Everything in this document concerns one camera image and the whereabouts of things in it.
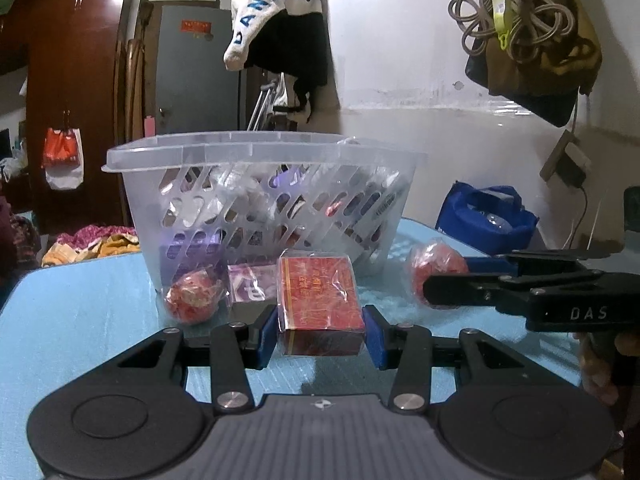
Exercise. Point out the red ball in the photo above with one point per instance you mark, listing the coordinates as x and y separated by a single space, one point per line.
435 265
192 300

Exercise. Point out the orange white hanging bag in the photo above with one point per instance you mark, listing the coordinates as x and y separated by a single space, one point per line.
62 155

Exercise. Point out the metal poles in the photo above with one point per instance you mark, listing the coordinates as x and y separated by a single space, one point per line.
260 105

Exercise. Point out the blue shopping bag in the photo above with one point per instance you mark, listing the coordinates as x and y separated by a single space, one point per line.
460 215

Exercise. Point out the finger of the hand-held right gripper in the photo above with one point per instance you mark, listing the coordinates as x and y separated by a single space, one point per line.
460 291
485 264

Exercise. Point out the dark patterned cloth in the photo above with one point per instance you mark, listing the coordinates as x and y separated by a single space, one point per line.
20 240

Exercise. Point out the red box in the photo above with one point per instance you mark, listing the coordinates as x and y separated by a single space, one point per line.
320 300

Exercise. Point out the pink floral cloth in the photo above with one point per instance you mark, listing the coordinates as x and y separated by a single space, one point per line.
95 235

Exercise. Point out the wooden boards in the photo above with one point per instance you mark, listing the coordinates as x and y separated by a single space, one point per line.
132 85

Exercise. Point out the black power adapter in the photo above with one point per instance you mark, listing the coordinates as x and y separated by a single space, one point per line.
570 170

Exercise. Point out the brown wooden wardrobe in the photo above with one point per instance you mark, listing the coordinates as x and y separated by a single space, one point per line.
75 60

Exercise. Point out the person's right hand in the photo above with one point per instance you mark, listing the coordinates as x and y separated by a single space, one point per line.
600 370

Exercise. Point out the clear plastic basket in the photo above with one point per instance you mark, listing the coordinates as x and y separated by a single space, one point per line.
250 146

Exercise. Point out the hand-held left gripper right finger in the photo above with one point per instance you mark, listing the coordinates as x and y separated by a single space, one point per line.
375 336

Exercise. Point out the red door notice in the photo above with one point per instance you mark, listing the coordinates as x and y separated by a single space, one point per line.
196 27

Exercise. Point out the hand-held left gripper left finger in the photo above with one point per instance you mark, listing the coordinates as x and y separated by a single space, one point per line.
267 334

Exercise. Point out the purple white packet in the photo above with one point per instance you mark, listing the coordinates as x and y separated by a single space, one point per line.
250 285

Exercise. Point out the pile of colourful clothes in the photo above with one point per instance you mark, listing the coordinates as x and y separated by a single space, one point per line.
100 255

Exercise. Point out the grey door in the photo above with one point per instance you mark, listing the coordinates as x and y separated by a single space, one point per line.
190 85

